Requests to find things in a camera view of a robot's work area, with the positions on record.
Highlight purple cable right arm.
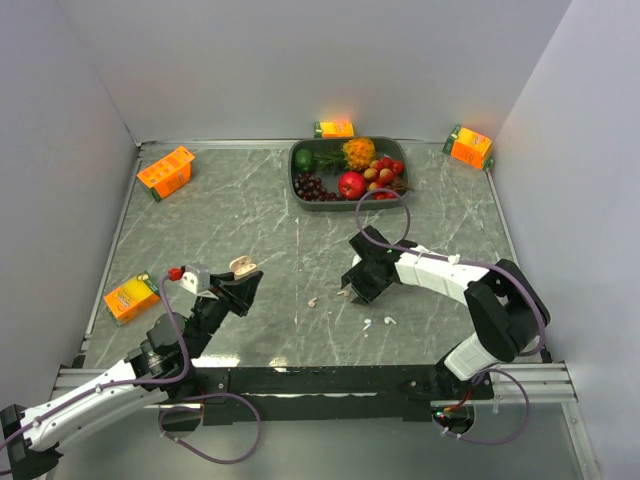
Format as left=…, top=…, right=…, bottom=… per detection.
left=354, top=188, right=547, bottom=357

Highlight dark purple grape bunch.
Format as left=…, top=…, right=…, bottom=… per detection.
left=293, top=173, right=344, bottom=202

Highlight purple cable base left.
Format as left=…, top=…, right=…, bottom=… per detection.
left=157, top=391, right=263, bottom=465

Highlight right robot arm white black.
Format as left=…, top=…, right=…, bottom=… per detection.
left=341, top=226, right=550, bottom=399

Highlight orange juice box far left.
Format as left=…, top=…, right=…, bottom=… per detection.
left=137, top=146, right=195, bottom=202

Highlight orange juice box far right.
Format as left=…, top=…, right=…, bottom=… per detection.
left=442, top=125, right=495, bottom=171

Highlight orange juice box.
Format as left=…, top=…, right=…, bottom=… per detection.
left=104, top=271, right=160, bottom=326
left=442, top=125, right=495, bottom=171
left=314, top=122, right=355, bottom=138
left=137, top=146, right=195, bottom=202

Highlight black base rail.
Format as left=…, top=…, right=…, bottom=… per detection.
left=163, top=365, right=494, bottom=426

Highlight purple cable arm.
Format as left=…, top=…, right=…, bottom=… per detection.
left=0, top=274, right=193, bottom=476
left=354, top=188, right=547, bottom=357

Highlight green lime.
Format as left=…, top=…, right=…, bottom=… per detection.
left=294, top=149, right=314, bottom=173

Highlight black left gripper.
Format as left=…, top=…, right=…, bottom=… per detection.
left=186, top=266, right=263, bottom=358

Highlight purple cable base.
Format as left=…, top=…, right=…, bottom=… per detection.
left=157, top=391, right=263, bottom=465
left=437, top=367, right=531, bottom=446

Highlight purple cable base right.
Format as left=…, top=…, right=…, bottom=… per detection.
left=437, top=367, right=531, bottom=446

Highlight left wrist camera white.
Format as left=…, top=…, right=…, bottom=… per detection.
left=168, top=263, right=211, bottom=296

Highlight small pineapple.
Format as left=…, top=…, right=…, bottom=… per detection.
left=314, top=137, right=377, bottom=172

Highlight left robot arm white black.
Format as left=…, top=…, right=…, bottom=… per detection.
left=1, top=265, right=264, bottom=479

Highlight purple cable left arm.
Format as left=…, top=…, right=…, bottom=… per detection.
left=0, top=274, right=193, bottom=476

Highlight pink earbuds charging case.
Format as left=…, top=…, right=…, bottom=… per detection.
left=229, top=255, right=258, bottom=280

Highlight dark grey fruit tray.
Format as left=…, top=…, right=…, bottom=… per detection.
left=288, top=137, right=410, bottom=212

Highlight red apple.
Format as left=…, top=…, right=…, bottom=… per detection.
left=338, top=171, right=367, bottom=201

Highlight orange juice box back centre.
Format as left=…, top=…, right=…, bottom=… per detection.
left=314, top=122, right=355, bottom=138

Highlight orange juice box near left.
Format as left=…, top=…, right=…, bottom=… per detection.
left=104, top=271, right=160, bottom=326

